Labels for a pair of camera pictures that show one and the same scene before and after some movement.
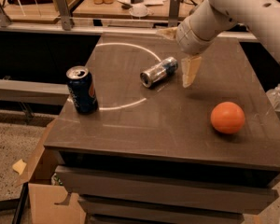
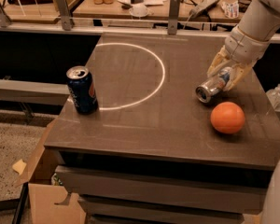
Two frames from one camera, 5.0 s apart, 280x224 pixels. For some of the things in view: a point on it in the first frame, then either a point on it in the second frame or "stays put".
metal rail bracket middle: x=63 y=9 stays put
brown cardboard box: x=45 y=192 stays put
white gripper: x=187 y=40 to x=244 y=49
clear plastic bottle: x=275 y=95 stays put
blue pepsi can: x=81 y=87 stays put
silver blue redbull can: x=159 y=72 to x=211 y=86
